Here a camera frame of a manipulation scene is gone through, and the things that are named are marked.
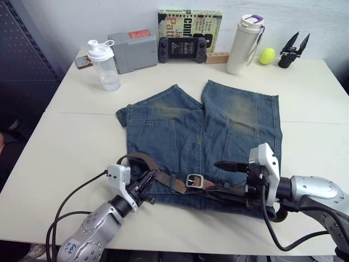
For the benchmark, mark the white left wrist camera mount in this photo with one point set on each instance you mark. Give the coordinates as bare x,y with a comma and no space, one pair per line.
117,177

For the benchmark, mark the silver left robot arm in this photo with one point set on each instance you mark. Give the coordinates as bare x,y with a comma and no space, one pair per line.
90,232

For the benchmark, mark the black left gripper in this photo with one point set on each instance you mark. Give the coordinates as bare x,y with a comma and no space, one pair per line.
139,195

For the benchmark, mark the brown belt with silver buckle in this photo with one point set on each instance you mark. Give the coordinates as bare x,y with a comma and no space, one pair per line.
163,177

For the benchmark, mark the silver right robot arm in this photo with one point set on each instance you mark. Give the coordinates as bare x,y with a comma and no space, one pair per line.
316,193

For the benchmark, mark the grey box with red label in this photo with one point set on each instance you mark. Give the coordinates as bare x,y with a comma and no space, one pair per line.
136,54

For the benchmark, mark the dark perforated metal panel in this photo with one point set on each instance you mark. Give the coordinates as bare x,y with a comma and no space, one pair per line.
19,49

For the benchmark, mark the black handheld game console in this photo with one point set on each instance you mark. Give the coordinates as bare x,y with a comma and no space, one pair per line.
181,49

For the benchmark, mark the white tumbler with purple lid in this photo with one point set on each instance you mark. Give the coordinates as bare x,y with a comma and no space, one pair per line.
241,46

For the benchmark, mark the wooden block with holes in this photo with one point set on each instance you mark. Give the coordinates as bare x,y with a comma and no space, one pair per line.
216,58

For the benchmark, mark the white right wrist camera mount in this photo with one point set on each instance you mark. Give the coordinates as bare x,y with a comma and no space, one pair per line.
268,161

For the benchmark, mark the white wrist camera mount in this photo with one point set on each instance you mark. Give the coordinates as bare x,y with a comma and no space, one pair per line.
117,177
268,161

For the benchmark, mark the blue denim shorts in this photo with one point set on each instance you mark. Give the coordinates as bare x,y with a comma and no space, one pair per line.
163,131

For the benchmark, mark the clear shaker bottle white lid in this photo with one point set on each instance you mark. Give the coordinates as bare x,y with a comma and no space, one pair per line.
107,71

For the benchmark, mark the green and yellow book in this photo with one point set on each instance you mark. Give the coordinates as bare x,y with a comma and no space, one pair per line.
188,21

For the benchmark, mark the small brown square coaster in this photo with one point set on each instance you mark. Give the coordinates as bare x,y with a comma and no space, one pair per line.
82,62

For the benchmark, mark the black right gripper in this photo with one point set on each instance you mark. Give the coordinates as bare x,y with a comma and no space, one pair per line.
255,185

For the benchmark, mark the yellow tennis ball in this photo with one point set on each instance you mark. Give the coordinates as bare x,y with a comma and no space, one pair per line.
267,56

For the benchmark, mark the grey sneaker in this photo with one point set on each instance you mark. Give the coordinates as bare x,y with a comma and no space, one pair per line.
36,250

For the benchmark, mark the spare black two-finger gripper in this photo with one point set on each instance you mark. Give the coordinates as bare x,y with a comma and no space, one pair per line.
287,58

